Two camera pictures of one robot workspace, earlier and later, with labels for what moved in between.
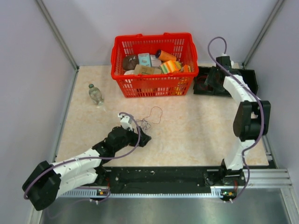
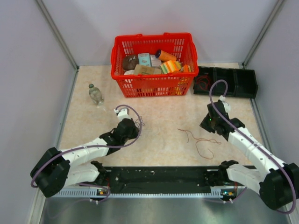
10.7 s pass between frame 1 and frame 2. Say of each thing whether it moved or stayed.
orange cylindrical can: stayed
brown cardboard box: stayed
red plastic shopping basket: stayed
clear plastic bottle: stayed
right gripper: moved
